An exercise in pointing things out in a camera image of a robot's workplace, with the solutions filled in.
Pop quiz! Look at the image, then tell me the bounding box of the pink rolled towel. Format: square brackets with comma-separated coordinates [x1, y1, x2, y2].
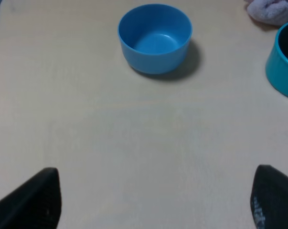
[246, 0, 288, 26]

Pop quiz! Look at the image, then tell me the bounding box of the teal saucepan with handle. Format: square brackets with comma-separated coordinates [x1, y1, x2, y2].
[266, 23, 288, 97]

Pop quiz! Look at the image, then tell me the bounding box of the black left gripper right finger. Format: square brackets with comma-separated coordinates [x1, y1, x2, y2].
[250, 165, 288, 229]

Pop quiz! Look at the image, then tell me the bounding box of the blue plastic bowl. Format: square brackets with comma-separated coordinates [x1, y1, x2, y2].
[117, 3, 192, 74]

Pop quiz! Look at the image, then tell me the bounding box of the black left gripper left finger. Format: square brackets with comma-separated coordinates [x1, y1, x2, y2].
[0, 167, 62, 229]

